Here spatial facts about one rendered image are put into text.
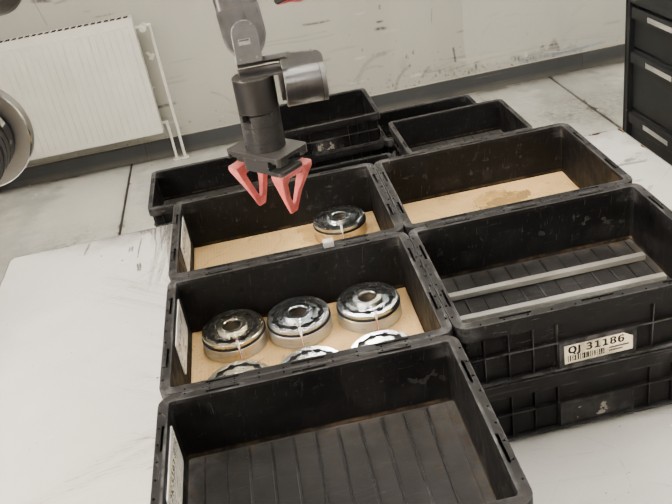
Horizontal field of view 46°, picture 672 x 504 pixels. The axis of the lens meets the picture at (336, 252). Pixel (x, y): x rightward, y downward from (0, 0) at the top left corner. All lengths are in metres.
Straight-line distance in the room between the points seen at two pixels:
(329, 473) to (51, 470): 0.54
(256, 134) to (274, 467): 0.45
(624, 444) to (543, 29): 3.64
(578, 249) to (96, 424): 0.88
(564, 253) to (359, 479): 0.59
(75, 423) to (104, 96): 2.97
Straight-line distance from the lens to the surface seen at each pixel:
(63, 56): 4.25
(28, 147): 1.57
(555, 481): 1.18
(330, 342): 1.24
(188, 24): 4.28
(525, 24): 4.63
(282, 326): 1.25
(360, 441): 1.07
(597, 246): 1.43
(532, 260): 1.39
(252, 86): 1.07
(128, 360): 1.57
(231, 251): 1.56
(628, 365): 1.20
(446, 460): 1.03
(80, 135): 4.37
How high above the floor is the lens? 1.56
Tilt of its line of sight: 30 degrees down
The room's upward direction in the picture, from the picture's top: 10 degrees counter-clockwise
